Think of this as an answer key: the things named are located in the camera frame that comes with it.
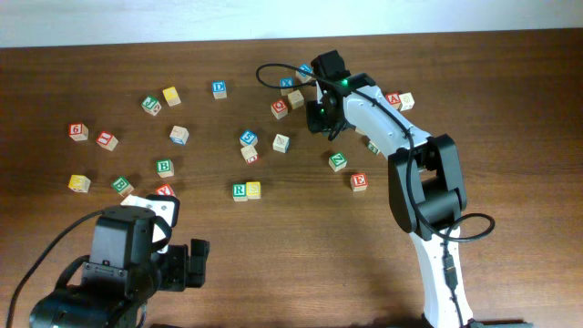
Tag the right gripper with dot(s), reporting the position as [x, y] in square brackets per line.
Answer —
[320, 125]

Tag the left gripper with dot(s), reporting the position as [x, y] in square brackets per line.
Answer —
[196, 262]

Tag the green R wooden block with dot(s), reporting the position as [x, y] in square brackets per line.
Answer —
[239, 192]

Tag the yellow S wooden block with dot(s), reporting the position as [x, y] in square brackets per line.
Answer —
[253, 190]

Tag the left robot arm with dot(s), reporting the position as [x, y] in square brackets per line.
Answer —
[131, 259]

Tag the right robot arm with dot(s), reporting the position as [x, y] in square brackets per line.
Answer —
[427, 194]

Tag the plain top block by X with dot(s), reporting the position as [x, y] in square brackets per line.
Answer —
[295, 99]

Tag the green V wooden block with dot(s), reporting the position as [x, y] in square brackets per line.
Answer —
[361, 132]

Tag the blue H wooden block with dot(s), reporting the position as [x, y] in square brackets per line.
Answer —
[304, 74]

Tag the green Z wooden block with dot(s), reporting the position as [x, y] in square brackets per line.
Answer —
[337, 161]

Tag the red Q wooden block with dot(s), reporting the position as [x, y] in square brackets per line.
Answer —
[279, 109]

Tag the leaf picture blue-sided block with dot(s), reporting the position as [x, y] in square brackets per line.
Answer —
[281, 143]

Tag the blue X wooden block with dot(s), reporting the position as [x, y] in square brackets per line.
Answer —
[286, 85]

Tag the green 4 wooden block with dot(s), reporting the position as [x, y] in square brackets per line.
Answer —
[371, 146]

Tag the red A wooden block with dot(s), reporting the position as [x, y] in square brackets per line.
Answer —
[394, 100]

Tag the red E wooden block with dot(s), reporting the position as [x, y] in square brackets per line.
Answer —
[359, 182]

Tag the red Y wooden block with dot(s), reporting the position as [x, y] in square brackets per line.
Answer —
[165, 190]

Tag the blue 5 wooden block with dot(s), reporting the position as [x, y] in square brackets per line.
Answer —
[248, 138]

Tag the plain wooden block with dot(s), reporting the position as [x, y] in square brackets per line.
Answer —
[128, 200]

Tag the plain block beside A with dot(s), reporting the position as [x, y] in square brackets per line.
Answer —
[407, 101]

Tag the red U wooden block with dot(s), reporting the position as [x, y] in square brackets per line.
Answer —
[249, 154]

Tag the green B tilted block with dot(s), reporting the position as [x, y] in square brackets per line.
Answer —
[122, 186]

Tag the green B wooden block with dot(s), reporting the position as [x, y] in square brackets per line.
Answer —
[165, 168]

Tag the blue D wooden block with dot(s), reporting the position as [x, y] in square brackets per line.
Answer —
[219, 89]

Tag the yellow wooden block far left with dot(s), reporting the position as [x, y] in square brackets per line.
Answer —
[79, 183]

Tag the plain top blue-sided block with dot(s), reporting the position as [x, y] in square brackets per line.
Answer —
[179, 135]

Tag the red L wooden block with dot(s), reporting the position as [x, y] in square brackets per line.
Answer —
[107, 140]

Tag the yellow top wooden block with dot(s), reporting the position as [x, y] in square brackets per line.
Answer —
[172, 96]

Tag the green J wooden block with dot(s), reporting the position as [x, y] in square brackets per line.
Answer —
[151, 105]

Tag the red 6 wooden block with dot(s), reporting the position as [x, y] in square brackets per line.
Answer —
[78, 131]

